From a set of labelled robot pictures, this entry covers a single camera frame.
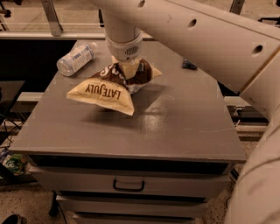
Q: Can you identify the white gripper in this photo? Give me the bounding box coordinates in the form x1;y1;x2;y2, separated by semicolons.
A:
105;27;143;80

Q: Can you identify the brown Late July chip bag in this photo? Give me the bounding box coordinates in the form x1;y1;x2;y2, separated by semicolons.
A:
66;59;162;116

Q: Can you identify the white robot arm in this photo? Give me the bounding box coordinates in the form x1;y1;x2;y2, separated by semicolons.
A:
93;0;280;224

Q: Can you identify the dark blue rxbar wrapper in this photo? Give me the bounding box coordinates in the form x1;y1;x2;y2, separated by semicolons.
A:
182;59;198;70

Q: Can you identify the clear plastic water bottle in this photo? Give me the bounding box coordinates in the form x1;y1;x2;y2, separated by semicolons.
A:
57;42;97;77

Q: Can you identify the grey drawer cabinet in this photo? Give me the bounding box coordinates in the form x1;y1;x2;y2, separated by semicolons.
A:
11;41;245;224

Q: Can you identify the green snack package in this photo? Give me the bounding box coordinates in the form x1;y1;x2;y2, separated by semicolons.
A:
0;148;27;176

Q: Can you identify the metal railing frame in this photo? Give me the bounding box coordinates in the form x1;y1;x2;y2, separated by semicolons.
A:
0;0;280;42

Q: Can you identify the black drawer handle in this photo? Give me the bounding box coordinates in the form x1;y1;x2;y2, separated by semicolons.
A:
113;179;145;193

